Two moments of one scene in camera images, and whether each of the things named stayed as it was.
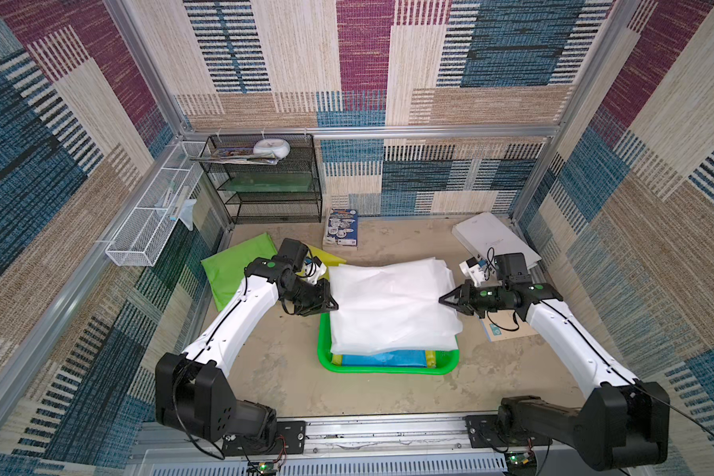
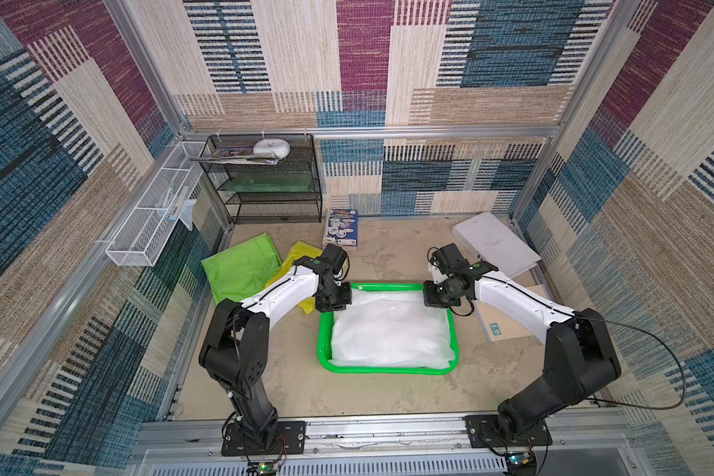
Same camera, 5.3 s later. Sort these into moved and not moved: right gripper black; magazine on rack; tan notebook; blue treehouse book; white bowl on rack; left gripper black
Moved: left gripper black; right gripper black
Not moved: blue treehouse book; white bowl on rack; magazine on rack; tan notebook
